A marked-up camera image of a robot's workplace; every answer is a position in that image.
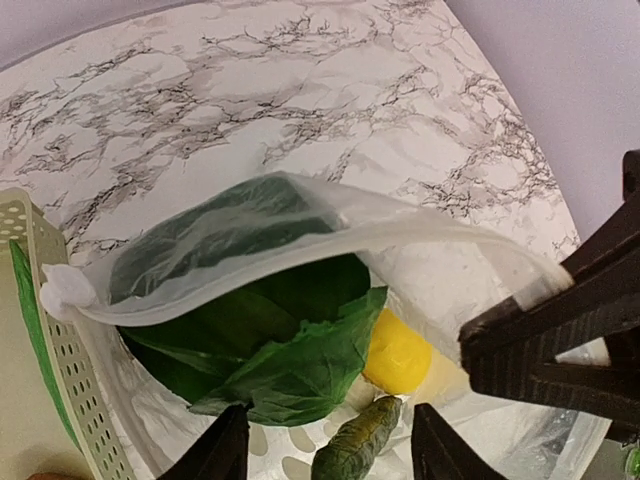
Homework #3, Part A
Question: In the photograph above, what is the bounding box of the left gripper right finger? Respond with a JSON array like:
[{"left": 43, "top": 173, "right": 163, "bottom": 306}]
[{"left": 412, "top": 403, "right": 495, "bottom": 480}]

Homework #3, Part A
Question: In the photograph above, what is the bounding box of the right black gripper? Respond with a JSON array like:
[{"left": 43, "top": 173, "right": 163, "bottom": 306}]
[{"left": 459, "top": 149, "right": 639, "bottom": 415}]

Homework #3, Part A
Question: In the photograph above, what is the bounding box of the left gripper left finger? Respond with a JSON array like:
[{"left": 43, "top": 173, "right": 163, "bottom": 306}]
[{"left": 159, "top": 405, "right": 249, "bottom": 480}]

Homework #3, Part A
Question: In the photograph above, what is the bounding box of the dark green cucumber toy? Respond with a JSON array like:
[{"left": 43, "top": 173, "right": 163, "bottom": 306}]
[{"left": 311, "top": 395, "right": 402, "bottom": 480}]

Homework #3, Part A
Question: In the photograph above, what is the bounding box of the yellow lemon toy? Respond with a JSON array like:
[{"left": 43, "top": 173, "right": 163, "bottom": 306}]
[{"left": 363, "top": 308, "right": 433, "bottom": 395}]

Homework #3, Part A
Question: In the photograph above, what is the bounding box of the green bok choy toy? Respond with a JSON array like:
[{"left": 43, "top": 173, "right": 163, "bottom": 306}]
[{"left": 109, "top": 175, "right": 387, "bottom": 427}]

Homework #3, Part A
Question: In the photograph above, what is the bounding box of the green perforated plastic basket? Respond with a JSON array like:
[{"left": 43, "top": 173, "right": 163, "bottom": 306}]
[{"left": 1, "top": 188, "right": 136, "bottom": 479}]

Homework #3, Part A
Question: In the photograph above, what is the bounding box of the clear zip top bag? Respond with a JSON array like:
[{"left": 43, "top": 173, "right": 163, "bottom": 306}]
[{"left": 40, "top": 172, "right": 608, "bottom": 479}]

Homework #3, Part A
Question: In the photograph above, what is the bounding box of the brown orange round toy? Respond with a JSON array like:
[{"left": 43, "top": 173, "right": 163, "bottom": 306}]
[{"left": 27, "top": 472, "right": 77, "bottom": 480}]

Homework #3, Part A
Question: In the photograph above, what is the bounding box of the bright green pepper toy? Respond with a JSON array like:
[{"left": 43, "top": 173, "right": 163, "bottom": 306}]
[{"left": 9, "top": 240, "right": 78, "bottom": 447}]

